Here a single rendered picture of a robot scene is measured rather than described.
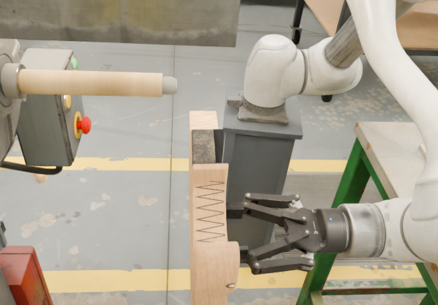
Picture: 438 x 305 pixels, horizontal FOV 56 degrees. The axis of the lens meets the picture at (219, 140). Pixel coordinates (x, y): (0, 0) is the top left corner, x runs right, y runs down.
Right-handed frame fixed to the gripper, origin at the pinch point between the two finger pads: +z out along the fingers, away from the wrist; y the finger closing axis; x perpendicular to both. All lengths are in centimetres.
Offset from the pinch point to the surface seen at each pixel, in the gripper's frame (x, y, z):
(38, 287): -53, 13, 45
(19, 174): -117, 99, 88
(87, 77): 25.2, 8.5, 18.7
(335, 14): -97, 230, -106
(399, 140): -13, 32, -48
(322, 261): -66, 25, -41
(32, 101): 4.8, 25.2, 34.6
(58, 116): 1.6, 24.7, 30.4
